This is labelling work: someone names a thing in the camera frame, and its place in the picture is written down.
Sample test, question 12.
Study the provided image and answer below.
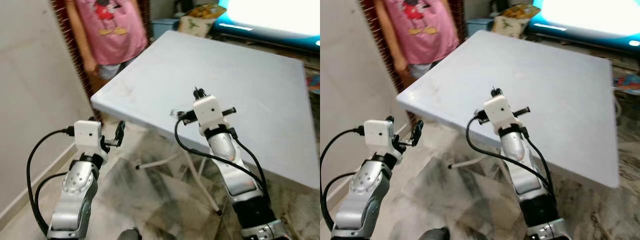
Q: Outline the person's right hand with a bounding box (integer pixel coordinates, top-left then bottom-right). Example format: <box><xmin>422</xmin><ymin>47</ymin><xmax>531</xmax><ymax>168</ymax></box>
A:
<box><xmin>82</xmin><ymin>57</ymin><xmax>99</xmax><ymax>76</ymax></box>
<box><xmin>392</xmin><ymin>56</ymin><xmax>410</xmax><ymax>75</ymax></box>

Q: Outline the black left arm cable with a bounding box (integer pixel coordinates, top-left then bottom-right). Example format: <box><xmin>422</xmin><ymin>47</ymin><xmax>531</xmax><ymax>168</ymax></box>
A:
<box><xmin>320</xmin><ymin>127</ymin><xmax>365</xmax><ymax>232</ymax></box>
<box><xmin>323</xmin><ymin>172</ymin><xmax>357</xmax><ymax>217</ymax></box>
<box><xmin>25</xmin><ymin>127</ymin><xmax>76</xmax><ymax>237</ymax></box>
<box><xmin>33</xmin><ymin>172</ymin><xmax>69</xmax><ymax>217</ymax></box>

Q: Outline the bright television screen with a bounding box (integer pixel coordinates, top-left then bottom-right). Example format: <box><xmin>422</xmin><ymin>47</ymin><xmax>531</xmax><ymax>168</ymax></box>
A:
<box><xmin>210</xmin><ymin>0</ymin><xmax>321</xmax><ymax>49</ymax></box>
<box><xmin>525</xmin><ymin>0</ymin><xmax>640</xmax><ymax>49</ymax></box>

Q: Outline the colourful patterned cloth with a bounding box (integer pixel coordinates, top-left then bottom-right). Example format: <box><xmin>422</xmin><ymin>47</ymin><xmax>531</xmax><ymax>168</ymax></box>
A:
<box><xmin>306</xmin><ymin>74</ymin><xmax>321</xmax><ymax>96</ymax></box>
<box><xmin>613</xmin><ymin>73</ymin><xmax>640</xmax><ymax>96</ymax></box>

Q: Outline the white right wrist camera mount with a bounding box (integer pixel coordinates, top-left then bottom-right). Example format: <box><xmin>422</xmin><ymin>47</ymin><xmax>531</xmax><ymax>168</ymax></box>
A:
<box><xmin>192</xmin><ymin>94</ymin><xmax>225</xmax><ymax>137</ymax></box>
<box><xmin>482</xmin><ymin>94</ymin><xmax>516</xmax><ymax>136</ymax></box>

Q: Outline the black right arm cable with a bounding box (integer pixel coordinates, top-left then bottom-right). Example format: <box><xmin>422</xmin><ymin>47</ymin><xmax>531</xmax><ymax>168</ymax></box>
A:
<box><xmin>229</xmin><ymin>130</ymin><xmax>271</xmax><ymax>202</ymax></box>
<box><xmin>521</xmin><ymin>130</ymin><xmax>556</xmax><ymax>195</ymax></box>
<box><xmin>465</xmin><ymin>116</ymin><xmax>554</xmax><ymax>195</ymax></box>
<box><xmin>173</xmin><ymin>117</ymin><xmax>269</xmax><ymax>195</ymax></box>

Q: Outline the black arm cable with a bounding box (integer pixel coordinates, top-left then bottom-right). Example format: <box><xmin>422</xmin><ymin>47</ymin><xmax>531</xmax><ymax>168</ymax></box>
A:
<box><xmin>173</xmin><ymin>117</ymin><xmax>269</xmax><ymax>195</ymax></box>
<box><xmin>33</xmin><ymin>172</ymin><xmax>69</xmax><ymax>217</ymax></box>
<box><xmin>521</xmin><ymin>130</ymin><xmax>556</xmax><ymax>195</ymax></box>
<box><xmin>465</xmin><ymin>116</ymin><xmax>554</xmax><ymax>195</ymax></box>
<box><xmin>229</xmin><ymin>130</ymin><xmax>271</xmax><ymax>202</ymax></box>
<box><xmin>323</xmin><ymin>172</ymin><xmax>357</xmax><ymax>217</ymax></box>
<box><xmin>25</xmin><ymin>127</ymin><xmax>76</xmax><ymax>237</ymax></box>
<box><xmin>320</xmin><ymin>127</ymin><xmax>365</xmax><ymax>232</ymax></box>

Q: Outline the yellow patterned cloth bag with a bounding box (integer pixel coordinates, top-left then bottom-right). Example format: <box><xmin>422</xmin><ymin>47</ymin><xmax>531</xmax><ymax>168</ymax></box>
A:
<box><xmin>178</xmin><ymin>4</ymin><xmax>227</xmax><ymax>39</ymax></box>
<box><xmin>492</xmin><ymin>4</ymin><xmax>541</xmax><ymax>39</ymax></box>

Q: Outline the person in pink shirt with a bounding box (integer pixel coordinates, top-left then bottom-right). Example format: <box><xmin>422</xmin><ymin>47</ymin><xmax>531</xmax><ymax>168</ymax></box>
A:
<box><xmin>64</xmin><ymin>0</ymin><xmax>149</xmax><ymax>81</ymax></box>
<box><xmin>374</xmin><ymin>0</ymin><xmax>460</xmax><ymax>81</ymax></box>

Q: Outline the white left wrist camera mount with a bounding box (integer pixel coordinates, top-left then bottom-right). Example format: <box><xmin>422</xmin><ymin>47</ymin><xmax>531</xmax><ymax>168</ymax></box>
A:
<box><xmin>73</xmin><ymin>120</ymin><xmax>104</xmax><ymax>152</ymax></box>
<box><xmin>363</xmin><ymin>120</ymin><xmax>394</xmax><ymax>152</ymax></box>

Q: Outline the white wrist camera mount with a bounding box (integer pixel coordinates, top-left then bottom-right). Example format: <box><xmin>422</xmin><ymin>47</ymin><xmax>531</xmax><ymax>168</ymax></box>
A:
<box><xmin>363</xmin><ymin>120</ymin><xmax>394</xmax><ymax>152</ymax></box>
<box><xmin>482</xmin><ymin>94</ymin><xmax>516</xmax><ymax>136</ymax></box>
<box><xmin>73</xmin><ymin>120</ymin><xmax>104</xmax><ymax>152</ymax></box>
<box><xmin>192</xmin><ymin>94</ymin><xmax>225</xmax><ymax>137</ymax></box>

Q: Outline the white square table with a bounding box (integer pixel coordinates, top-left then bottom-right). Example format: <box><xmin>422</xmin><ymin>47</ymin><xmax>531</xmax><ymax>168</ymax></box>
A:
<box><xmin>396</xmin><ymin>30</ymin><xmax>621</xmax><ymax>190</ymax></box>
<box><xmin>91</xmin><ymin>30</ymin><xmax>321</xmax><ymax>190</ymax></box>

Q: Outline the blue plastic container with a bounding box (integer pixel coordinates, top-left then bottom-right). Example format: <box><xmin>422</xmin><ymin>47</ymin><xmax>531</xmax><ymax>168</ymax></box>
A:
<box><xmin>151</xmin><ymin>18</ymin><xmax>181</xmax><ymax>42</ymax></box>
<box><xmin>465</xmin><ymin>18</ymin><xmax>496</xmax><ymax>39</ymax></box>

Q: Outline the white metal table leg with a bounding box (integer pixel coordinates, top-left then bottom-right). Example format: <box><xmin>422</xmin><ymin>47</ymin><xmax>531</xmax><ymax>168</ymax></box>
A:
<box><xmin>447</xmin><ymin>154</ymin><xmax>494</xmax><ymax>170</ymax></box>
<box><xmin>135</xmin><ymin>152</ymin><xmax>182</xmax><ymax>170</ymax></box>
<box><xmin>183</xmin><ymin>149</ymin><xmax>224</xmax><ymax>216</ymax></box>

